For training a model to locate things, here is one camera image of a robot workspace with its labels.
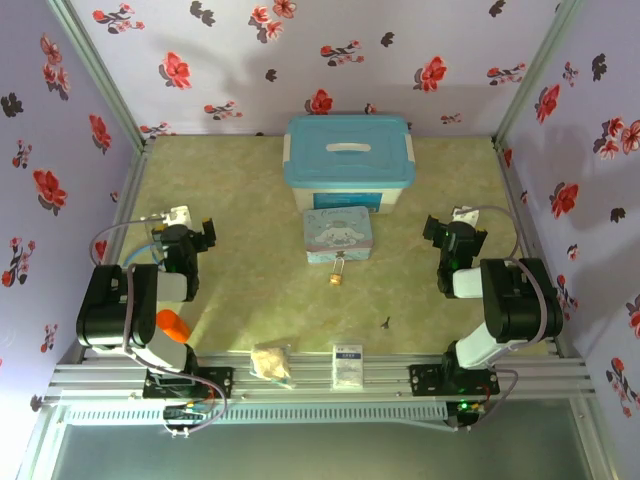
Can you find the white packet with blue label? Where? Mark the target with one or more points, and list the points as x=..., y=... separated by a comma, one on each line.
x=347, y=365

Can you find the orange cup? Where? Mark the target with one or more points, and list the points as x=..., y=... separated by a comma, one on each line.
x=172, y=325

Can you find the aluminium side rail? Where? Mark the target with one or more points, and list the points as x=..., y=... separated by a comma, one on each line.
x=510, y=190
x=130, y=190

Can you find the cartoon dog tin box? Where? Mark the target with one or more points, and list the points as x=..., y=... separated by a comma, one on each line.
x=335, y=235

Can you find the aluminium corner post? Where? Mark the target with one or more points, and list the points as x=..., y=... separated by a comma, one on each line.
x=97, y=75
x=536, y=75

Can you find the small brass padlock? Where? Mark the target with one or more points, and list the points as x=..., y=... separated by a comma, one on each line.
x=335, y=281

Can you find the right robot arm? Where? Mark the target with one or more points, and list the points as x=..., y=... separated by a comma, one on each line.
x=520, y=300

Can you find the clear bag of cotton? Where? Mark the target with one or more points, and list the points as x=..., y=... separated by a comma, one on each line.
x=270, y=362

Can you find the wide aluminium base rail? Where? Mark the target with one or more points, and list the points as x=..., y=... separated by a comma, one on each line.
x=310, y=380

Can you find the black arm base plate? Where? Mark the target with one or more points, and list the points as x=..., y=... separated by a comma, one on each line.
x=425, y=380
x=220, y=382

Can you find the small circuit board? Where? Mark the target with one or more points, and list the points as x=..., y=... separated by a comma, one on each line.
x=470, y=407
x=185, y=414

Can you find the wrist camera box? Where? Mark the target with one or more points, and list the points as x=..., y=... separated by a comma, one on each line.
x=172, y=216
x=465, y=213

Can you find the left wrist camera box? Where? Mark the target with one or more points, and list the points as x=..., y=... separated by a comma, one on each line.
x=172, y=216

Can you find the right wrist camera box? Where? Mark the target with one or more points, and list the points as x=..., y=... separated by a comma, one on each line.
x=465, y=213

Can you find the blue lidded storage box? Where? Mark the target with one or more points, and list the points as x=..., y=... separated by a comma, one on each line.
x=345, y=170

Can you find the small metal key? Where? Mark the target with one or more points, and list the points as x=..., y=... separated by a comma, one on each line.
x=384, y=324

